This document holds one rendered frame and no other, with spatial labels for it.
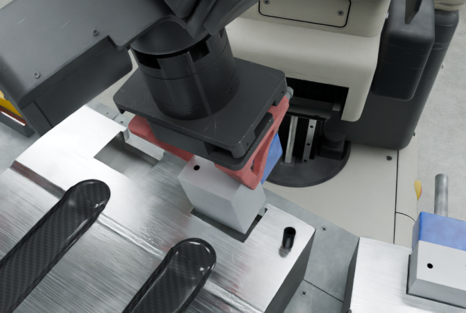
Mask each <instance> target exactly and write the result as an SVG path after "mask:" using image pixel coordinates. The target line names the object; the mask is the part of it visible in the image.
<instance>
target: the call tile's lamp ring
mask: <svg viewBox="0 0 466 313"><path fill-rule="evenodd" d="M0 113H1V114H3V115H5V116H7V117H8V118H10V119H12V120H13V121H16V122H17V123H18V124H21V125H22V126H25V125H26V124H27V123H26V121H25V119H22V118H20V117H18V116H17V115H15V114H13V113H11V112H10V111H8V110H6V109H5V108H2V107H1V106H0Z"/></svg>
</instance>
